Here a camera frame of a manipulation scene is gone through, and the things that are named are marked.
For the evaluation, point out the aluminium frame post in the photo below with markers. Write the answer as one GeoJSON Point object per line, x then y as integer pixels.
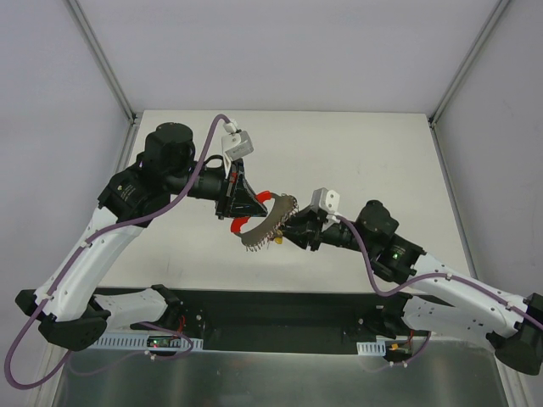
{"type": "Point", "coordinates": [95, 48]}
{"type": "Point", "coordinates": [486, 31]}

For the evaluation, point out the left aluminium frame post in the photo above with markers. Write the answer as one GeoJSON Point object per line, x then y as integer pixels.
{"type": "Point", "coordinates": [95, 48]}

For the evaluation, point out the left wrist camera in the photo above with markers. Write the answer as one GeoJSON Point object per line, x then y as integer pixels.
{"type": "Point", "coordinates": [235, 145]}

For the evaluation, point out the right aluminium frame post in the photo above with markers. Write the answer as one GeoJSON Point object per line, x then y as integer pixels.
{"type": "Point", "coordinates": [486, 31]}

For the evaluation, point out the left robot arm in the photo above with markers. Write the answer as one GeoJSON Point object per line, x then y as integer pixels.
{"type": "Point", "coordinates": [70, 313]}

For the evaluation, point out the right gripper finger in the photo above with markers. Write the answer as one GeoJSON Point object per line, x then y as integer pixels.
{"type": "Point", "coordinates": [304, 239]}
{"type": "Point", "coordinates": [306, 219]}

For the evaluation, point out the right white cable duct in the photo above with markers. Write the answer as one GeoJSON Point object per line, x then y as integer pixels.
{"type": "Point", "coordinates": [376, 348]}

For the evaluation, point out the white cable duct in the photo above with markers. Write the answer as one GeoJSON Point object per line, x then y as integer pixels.
{"type": "Point", "coordinates": [144, 341]}
{"type": "Point", "coordinates": [376, 348]}

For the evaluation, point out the red handled key organizer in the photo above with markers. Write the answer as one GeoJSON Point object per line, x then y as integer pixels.
{"type": "Point", "coordinates": [284, 206]}

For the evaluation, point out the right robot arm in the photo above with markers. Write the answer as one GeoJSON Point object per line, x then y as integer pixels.
{"type": "Point", "coordinates": [425, 293]}

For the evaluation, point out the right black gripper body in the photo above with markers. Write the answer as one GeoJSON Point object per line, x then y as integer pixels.
{"type": "Point", "coordinates": [316, 229]}

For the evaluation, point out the left white cable duct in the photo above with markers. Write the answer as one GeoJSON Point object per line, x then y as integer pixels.
{"type": "Point", "coordinates": [144, 341]}

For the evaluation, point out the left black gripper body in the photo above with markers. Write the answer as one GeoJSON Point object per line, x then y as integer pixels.
{"type": "Point", "coordinates": [229, 192]}

